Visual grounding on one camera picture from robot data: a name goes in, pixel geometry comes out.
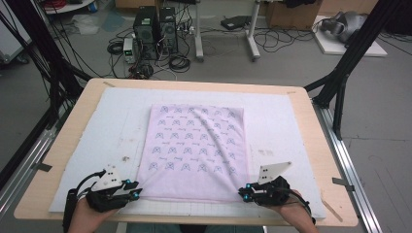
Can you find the white foam mat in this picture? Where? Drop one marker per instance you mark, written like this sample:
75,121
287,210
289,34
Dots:
113,129

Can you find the person's left hand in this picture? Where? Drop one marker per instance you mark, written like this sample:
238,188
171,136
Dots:
87,216

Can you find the white table frame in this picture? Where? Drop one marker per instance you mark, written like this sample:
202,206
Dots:
198,32

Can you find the aluminium rail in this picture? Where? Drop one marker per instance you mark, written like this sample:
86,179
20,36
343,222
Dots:
29,161
350,174

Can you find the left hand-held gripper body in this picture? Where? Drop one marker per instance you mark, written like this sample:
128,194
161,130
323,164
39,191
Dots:
108,195

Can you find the black flat box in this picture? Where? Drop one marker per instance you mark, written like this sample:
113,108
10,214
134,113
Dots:
235,22

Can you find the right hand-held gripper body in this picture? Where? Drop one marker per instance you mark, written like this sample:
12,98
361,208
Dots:
272,192

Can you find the grey power supply green display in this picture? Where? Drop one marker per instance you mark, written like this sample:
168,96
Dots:
129,50

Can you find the black frame strut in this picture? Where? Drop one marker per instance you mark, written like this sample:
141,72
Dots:
353,51
42,42

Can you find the round white table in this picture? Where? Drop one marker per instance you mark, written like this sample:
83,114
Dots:
71,8

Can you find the light wooden table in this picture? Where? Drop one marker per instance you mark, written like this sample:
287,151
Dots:
311,136

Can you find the clear plastic bag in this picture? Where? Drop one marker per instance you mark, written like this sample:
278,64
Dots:
85,25

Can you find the person's right hand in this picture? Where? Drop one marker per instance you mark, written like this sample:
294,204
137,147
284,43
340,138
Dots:
291,212

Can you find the black computer tower green label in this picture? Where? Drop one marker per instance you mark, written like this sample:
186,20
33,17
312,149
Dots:
145,32

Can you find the white floor board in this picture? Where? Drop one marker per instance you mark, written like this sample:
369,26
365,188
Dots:
330,47

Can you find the black computer tower with fan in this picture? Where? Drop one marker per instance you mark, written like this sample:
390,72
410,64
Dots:
168,32

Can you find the teal sheet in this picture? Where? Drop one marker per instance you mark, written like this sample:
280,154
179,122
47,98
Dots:
114,21

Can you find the lilac microfibre towel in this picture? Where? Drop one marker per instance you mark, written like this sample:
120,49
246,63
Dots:
194,145

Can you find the thin wooden stick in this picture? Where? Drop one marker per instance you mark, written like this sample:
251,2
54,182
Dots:
332,209

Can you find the grey tape piece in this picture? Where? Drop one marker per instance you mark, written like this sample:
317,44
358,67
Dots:
341,183
42,167

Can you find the brown cardboard box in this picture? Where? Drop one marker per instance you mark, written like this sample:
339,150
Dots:
291,17

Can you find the grey headset device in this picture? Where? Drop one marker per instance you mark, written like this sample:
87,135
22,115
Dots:
346,24

